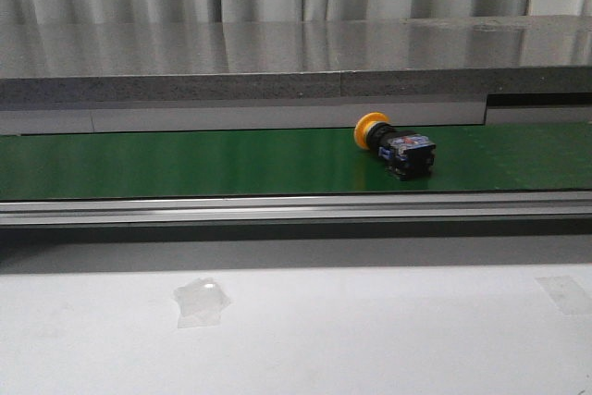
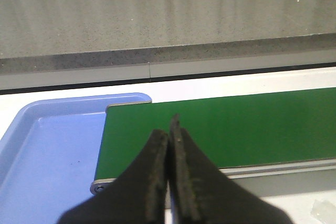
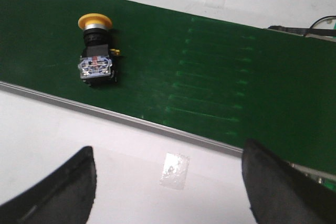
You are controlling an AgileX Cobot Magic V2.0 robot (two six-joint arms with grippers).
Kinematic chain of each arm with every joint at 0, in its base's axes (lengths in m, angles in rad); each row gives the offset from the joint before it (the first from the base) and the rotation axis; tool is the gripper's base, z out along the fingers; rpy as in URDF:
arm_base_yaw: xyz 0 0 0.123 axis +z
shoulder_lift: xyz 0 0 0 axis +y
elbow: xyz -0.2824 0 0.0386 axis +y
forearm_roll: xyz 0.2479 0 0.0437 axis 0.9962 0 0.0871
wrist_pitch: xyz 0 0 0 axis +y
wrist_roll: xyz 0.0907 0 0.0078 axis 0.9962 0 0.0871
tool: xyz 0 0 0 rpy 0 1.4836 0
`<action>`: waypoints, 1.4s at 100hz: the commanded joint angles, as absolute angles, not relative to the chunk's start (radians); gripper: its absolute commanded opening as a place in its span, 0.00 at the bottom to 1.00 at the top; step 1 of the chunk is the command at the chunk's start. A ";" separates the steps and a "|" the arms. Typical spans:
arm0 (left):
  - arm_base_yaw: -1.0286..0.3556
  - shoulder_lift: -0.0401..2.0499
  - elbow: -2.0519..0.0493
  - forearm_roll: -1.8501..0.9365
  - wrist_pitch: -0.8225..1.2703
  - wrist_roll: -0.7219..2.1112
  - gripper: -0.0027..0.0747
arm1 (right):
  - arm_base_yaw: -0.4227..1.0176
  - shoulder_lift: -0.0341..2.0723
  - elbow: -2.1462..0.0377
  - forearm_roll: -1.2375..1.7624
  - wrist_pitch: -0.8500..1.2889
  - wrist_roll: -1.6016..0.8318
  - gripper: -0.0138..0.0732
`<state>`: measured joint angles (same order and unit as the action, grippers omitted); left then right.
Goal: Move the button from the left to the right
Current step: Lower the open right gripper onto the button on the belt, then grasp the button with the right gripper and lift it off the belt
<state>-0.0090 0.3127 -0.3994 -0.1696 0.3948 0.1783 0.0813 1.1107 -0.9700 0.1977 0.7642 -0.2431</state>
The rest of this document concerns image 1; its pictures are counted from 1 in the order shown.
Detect yellow push button switch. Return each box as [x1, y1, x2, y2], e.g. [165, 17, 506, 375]
[353, 112, 437, 180]

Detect crumpled clear tape piece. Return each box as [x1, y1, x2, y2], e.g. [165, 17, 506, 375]
[173, 278, 231, 328]

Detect grey stone countertop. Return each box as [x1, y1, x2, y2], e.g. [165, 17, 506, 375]
[1, 16, 591, 135]

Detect green conveyor belt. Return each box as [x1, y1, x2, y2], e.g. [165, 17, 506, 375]
[1, 123, 591, 201]

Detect flat clear tape strip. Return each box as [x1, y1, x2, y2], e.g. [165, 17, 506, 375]
[536, 276, 591, 315]

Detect aluminium conveyor frame rail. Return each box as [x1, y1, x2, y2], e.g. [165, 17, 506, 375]
[1, 190, 591, 228]

